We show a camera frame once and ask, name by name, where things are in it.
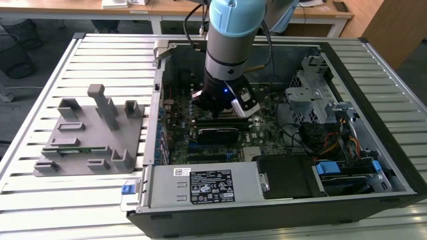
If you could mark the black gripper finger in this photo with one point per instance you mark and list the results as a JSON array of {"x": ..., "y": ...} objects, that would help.
[{"x": 202, "y": 98}]

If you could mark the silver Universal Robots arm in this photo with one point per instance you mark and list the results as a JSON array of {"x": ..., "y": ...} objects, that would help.
[{"x": 230, "y": 50}]

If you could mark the CPU socket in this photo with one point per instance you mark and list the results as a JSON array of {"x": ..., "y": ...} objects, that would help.
[{"x": 230, "y": 114}]

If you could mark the green motherboard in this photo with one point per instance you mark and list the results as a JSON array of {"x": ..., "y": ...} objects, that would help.
[{"x": 267, "y": 130}]

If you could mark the black expansion slot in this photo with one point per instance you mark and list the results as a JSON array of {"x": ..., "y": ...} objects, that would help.
[{"x": 207, "y": 158}]

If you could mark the silver metal drive cage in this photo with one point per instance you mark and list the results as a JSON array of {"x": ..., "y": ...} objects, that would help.
[{"x": 302, "y": 96}]

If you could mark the silver chipset heatsink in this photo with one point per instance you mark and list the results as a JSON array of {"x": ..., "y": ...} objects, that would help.
[{"x": 251, "y": 153}]

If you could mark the grey power supply unit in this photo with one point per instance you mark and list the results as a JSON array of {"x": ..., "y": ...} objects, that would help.
[{"x": 167, "y": 185}]

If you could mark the grey parts rack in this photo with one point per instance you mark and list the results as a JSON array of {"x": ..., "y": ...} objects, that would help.
[{"x": 96, "y": 150}]

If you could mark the black plastic shroud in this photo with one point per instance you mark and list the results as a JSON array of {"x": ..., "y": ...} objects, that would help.
[{"x": 287, "y": 175}]

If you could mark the green RAM stick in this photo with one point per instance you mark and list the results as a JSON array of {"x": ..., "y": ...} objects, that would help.
[{"x": 84, "y": 150}]

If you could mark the blue case latch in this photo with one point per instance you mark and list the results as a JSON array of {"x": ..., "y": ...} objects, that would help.
[{"x": 128, "y": 190}]

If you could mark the white box black print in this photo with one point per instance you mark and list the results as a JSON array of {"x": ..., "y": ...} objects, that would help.
[{"x": 138, "y": 2}]

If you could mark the hard disk in blue carrier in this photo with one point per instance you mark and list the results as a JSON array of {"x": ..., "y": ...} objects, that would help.
[{"x": 328, "y": 168}]

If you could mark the black open PC case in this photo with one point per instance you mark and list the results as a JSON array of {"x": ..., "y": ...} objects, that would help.
[{"x": 234, "y": 220}]

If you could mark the black phone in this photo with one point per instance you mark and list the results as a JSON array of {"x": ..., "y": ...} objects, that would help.
[{"x": 341, "y": 6}]

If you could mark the wooden cabinet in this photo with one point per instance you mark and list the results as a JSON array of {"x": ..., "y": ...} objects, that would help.
[{"x": 394, "y": 25}]

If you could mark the black mesh waste bin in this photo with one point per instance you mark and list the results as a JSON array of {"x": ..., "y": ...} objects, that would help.
[{"x": 23, "y": 30}]

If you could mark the silver rounded wrist camera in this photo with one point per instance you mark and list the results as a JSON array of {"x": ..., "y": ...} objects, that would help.
[{"x": 246, "y": 105}]

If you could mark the wooden desk white frame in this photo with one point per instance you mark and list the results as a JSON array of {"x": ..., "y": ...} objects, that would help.
[{"x": 50, "y": 8}]

